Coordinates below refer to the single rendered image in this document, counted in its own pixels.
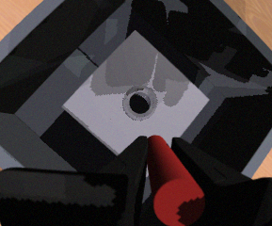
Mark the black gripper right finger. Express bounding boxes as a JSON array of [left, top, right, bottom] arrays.
[[171, 137, 272, 226]]

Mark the red peg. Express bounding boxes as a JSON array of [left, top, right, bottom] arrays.
[[147, 136, 205, 226]]

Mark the grey square plate with hole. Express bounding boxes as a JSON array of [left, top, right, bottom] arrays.
[[62, 30, 210, 156]]

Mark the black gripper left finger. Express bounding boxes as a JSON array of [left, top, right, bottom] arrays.
[[0, 136, 148, 226]]

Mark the black open box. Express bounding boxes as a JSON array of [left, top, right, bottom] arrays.
[[0, 0, 272, 178]]

